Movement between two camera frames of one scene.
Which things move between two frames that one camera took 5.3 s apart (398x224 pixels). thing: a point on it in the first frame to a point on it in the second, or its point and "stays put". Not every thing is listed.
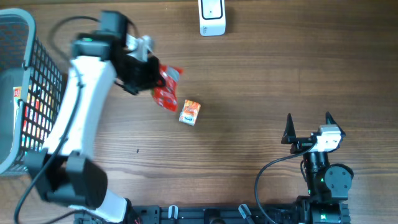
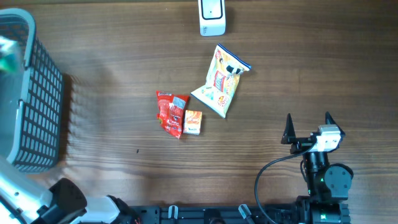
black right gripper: [289, 137] stays put
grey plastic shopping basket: [32, 90] stays put
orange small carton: [189, 112] to [192, 122]
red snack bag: [166, 96] to [170, 111]
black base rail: [180, 214] stays put
